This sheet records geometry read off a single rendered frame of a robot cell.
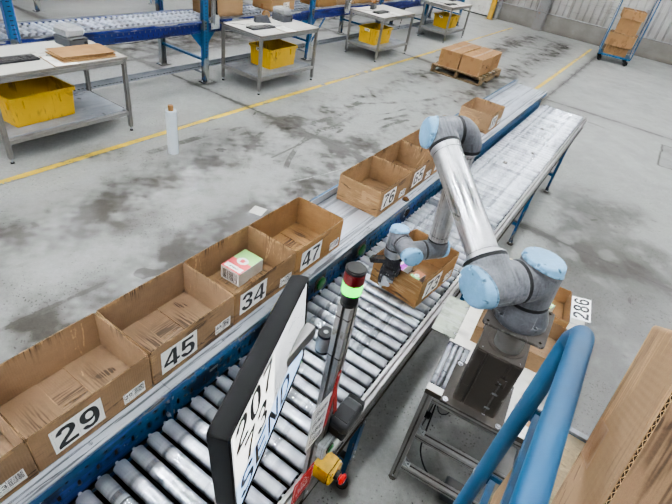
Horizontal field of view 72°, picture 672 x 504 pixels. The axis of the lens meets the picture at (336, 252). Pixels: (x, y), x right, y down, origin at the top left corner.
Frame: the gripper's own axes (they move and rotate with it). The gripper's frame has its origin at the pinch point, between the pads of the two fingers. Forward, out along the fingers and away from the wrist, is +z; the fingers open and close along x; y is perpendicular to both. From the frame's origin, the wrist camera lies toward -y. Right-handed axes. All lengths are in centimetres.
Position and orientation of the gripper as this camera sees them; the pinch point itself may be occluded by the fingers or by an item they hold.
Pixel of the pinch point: (380, 284)
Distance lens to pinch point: 239.1
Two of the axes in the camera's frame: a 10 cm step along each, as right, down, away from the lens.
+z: -1.5, 7.9, 6.0
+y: 8.2, 4.4, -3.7
